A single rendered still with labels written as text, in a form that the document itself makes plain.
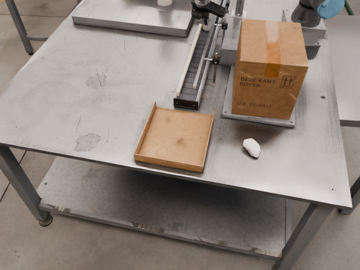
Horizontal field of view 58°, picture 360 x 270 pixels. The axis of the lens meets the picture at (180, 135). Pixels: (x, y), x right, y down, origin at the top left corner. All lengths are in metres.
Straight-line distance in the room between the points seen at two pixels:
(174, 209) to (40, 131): 0.81
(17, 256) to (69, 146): 0.96
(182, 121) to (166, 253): 0.87
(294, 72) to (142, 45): 0.88
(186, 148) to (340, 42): 1.13
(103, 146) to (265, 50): 0.72
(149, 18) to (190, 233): 1.20
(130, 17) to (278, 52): 0.98
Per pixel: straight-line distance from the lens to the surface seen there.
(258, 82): 1.27
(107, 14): 2.02
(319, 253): 2.10
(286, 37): 1.38
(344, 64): 1.86
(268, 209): 1.88
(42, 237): 2.14
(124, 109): 1.43
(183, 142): 1.28
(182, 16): 1.95
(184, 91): 1.42
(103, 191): 1.92
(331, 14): 1.72
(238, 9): 2.08
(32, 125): 1.48
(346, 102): 1.62
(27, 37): 3.38
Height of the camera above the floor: 1.81
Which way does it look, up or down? 49 degrees down
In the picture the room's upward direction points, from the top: straight up
